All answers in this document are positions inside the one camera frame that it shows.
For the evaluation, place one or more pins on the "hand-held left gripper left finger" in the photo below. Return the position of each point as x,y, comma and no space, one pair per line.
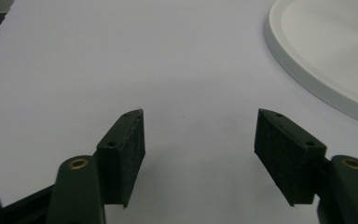
122,152

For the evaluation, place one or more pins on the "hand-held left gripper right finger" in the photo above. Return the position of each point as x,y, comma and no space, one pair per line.
289,155

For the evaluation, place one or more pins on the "white round plate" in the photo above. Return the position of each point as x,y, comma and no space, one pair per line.
329,46

